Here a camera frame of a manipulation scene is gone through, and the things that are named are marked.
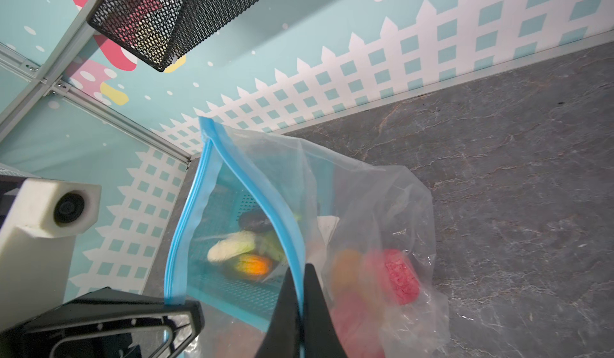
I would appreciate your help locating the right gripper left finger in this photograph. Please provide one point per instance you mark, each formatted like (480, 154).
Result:
(283, 337)

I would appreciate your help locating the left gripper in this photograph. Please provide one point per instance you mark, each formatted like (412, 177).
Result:
(107, 323)

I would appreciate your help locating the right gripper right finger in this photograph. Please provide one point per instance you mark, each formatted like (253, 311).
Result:
(319, 336)

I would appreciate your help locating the red toy pepper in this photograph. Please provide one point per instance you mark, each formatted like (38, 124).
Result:
(355, 326)

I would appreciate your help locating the green toy vegetable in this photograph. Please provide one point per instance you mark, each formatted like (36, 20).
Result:
(270, 246)

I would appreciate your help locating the pink toy fruit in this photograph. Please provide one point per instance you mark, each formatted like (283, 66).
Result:
(395, 275)

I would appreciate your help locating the teal plastic basket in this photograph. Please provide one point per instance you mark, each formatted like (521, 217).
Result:
(217, 285)

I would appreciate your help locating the clear zip top bag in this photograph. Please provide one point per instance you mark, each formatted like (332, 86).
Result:
(320, 203)

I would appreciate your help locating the dark toy eggplant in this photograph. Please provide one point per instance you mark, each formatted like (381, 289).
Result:
(255, 221)

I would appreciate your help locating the orange yellow toy pepper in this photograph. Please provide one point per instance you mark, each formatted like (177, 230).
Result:
(252, 266)

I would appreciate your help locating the white green toy cabbage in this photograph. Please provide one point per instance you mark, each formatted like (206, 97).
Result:
(232, 246)

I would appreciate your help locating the black wire wall basket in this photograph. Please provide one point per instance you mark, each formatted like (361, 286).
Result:
(159, 32)

